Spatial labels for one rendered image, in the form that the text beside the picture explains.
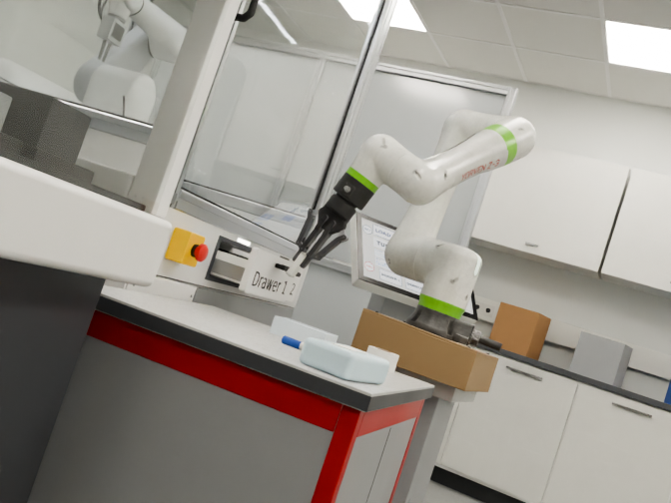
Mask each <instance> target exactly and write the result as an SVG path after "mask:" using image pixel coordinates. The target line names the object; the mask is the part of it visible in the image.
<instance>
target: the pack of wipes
mask: <svg viewBox="0 0 671 503"><path fill-rule="evenodd" d="M300 362H301V363H303V364H305V365H308V366H310V367H313V368H315V369H318V370H320V371H323V372H325V373H328V374H330V375H333V376H335V377H338V378H340V379H343V380H350V381H358V382H365V383H373V384H383V383H384V381H385V378H386V375H387V372H388V369H389V362H388V361H387V360H386V359H383V358H381V357H378V356H375V355H373V354H370V353H367V352H365V351H362V350H359V349H356V348H354V347H351V346H348V345H344V344H340V343H335V342H331V341H326V340H322V339H317V338H312V337H309V338H307V339H306V340H305V343H304V346H303V349H302V351H301V354H300Z"/></svg>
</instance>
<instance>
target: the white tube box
mask: <svg viewBox="0 0 671 503"><path fill-rule="evenodd" d="M270 333H272V334H275V335H278V336H281V337H283V336H285V335H286V336H288V337H291V338H294V339H296V340H299V341H302V342H303V343H305V340H306V339H307V338H309V337H312V338H317V339H322V340H326V341H331V342H335V343H336V341H337V338H338V335H335V334H332V333H329V332H326V331H323V330H321V329H318V328H315V327H312V326H309V325H306V324H304V323H301V322H298V321H295V320H292V319H290V318H286V317H281V316H276V315H275V317H274V320H273V323H272V326H271V329H270Z"/></svg>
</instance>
